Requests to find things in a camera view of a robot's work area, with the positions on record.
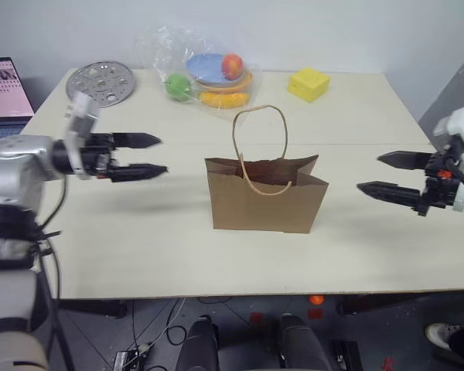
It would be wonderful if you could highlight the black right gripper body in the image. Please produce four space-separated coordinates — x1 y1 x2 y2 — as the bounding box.
416 148 462 218

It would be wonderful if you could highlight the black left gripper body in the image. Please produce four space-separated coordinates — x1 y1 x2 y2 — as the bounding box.
80 133 115 182

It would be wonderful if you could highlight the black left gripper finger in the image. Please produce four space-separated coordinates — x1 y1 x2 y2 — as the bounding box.
113 132 164 150
111 162 169 184

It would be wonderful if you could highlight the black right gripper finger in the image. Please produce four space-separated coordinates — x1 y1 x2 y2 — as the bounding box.
376 150 431 170
356 180 425 213

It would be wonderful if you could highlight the brown paper bag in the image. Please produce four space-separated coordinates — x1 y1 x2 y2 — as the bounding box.
204 104 329 235

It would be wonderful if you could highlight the clear plastic bag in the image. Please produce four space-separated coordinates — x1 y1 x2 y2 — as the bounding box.
135 25 264 115

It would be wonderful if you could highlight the perforated round metal disc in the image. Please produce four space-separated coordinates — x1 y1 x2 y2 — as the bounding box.
65 61 135 107

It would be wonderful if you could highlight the green toy apple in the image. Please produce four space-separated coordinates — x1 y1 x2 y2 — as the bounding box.
165 73 193 102

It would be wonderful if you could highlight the blue plate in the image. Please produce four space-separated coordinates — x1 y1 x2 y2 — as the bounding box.
186 53 245 87

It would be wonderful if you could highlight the open laptop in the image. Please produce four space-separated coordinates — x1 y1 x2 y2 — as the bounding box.
0 57 36 148

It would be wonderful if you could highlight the red toy apple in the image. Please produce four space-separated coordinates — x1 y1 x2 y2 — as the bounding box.
220 53 244 81

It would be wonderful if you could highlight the yellow cheese block toy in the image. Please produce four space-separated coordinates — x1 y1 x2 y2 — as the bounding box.
288 66 331 104

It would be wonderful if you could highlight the orange plate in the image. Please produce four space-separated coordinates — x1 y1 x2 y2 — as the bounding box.
195 69 254 94

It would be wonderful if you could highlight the white shoe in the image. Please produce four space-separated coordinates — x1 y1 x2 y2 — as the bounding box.
425 323 460 351

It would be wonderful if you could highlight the dark rounded shape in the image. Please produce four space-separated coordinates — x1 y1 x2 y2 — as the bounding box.
278 313 332 371
176 315 220 371

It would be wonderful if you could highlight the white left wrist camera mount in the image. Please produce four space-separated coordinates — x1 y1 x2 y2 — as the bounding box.
64 91 101 181

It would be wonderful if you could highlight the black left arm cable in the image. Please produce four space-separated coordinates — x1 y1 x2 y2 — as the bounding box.
32 173 77 371

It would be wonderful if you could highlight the black table frame bar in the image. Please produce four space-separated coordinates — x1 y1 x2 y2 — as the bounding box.
57 298 128 320

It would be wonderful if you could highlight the white floor cable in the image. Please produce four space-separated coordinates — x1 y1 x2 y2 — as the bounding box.
133 297 187 351

